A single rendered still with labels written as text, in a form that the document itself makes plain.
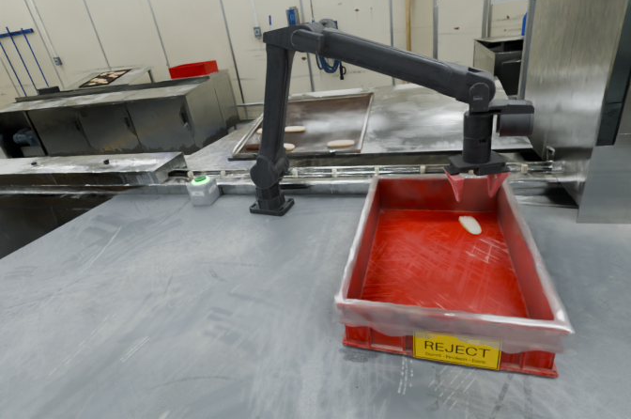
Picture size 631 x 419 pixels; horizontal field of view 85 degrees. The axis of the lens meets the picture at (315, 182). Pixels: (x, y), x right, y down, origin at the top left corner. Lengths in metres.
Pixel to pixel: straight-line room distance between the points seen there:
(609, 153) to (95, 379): 1.08
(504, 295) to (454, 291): 0.09
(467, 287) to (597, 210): 0.38
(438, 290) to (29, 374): 0.77
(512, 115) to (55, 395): 0.96
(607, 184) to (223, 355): 0.86
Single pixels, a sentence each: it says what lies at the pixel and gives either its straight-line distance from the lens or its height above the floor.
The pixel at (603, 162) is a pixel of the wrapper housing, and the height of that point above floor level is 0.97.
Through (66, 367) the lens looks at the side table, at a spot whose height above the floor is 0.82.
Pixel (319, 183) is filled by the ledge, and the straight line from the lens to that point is 1.08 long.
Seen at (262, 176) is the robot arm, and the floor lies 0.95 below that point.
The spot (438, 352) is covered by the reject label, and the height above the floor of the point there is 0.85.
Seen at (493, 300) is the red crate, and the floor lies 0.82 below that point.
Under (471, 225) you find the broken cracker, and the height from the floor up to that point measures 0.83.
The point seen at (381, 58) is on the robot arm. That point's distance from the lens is 0.78.
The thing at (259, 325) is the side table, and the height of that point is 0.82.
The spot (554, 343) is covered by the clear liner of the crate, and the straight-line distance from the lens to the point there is 0.59.
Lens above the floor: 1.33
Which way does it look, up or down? 25 degrees down
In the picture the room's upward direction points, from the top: 9 degrees counter-clockwise
